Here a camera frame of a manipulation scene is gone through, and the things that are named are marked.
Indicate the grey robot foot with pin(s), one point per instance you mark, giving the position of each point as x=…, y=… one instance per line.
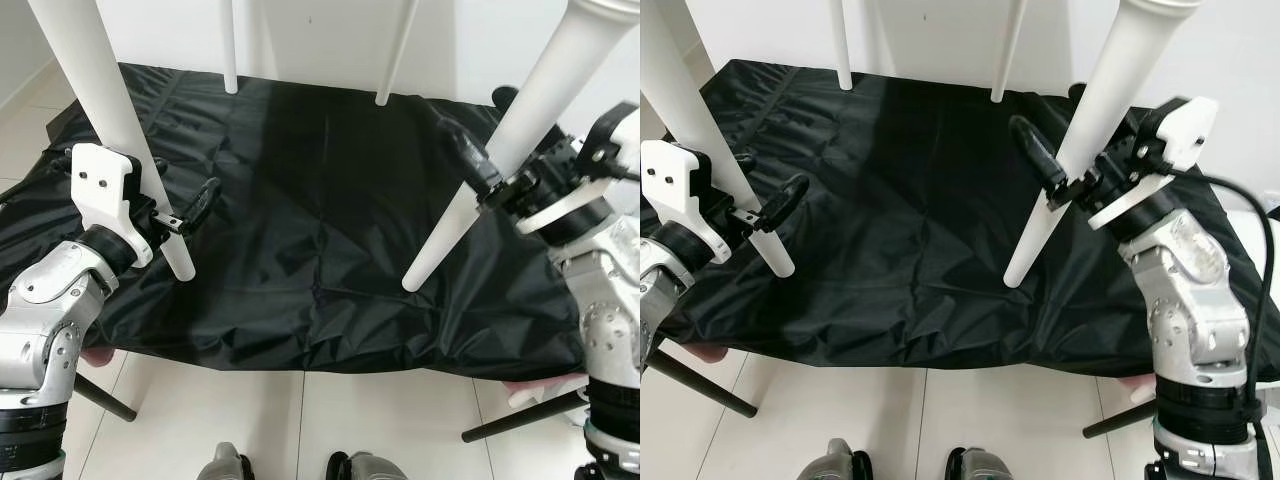
x=225, y=465
x=365, y=467
x=835, y=463
x=980, y=465

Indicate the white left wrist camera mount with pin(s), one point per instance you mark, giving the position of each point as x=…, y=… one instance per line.
x=670, y=190
x=105, y=190

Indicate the grey left robot foot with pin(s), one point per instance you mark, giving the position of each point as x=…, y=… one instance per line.
x=835, y=463
x=225, y=465

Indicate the white plastic table leg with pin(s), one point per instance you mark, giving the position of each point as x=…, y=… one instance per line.
x=90, y=80
x=690, y=100
x=560, y=70
x=398, y=50
x=229, y=50
x=1010, y=50
x=1120, y=80
x=840, y=45

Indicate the black table cloth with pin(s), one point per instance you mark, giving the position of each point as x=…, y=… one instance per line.
x=320, y=250
x=920, y=250

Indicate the grey right robot foot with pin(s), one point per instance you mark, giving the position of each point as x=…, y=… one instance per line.
x=365, y=467
x=980, y=465

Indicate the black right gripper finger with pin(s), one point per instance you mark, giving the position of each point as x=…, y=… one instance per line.
x=470, y=160
x=1035, y=150
x=1078, y=92
x=505, y=97

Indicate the pink plastic object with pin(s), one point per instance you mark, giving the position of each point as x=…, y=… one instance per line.
x=545, y=385
x=1140, y=385

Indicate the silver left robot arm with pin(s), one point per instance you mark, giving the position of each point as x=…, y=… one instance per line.
x=50, y=300
x=660, y=290

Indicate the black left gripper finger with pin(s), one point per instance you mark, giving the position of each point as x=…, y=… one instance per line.
x=785, y=200
x=158, y=163
x=745, y=160
x=205, y=200

